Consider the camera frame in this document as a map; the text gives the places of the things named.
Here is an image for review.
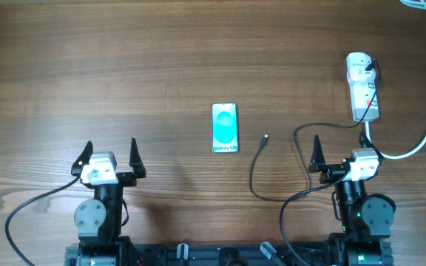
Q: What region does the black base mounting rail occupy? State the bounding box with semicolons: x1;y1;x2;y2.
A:
64;241;394;266

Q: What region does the white power strip socket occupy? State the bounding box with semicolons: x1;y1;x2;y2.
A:
346;52;379;122

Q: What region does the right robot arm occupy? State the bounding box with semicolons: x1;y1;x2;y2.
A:
308;132;396;266

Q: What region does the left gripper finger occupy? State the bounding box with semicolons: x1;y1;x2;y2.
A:
129;137;146;177
72;140;93;169

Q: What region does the thin black charging cable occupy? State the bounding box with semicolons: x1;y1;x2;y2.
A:
248;58;382;202

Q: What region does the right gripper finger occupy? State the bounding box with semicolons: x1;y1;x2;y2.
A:
359;131;385;160
309;135;326;167

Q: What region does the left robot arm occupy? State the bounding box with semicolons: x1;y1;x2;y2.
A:
64;138;146;266

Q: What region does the turquoise Galaxy S25 smartphone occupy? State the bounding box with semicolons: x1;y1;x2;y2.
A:
212;103;239;154

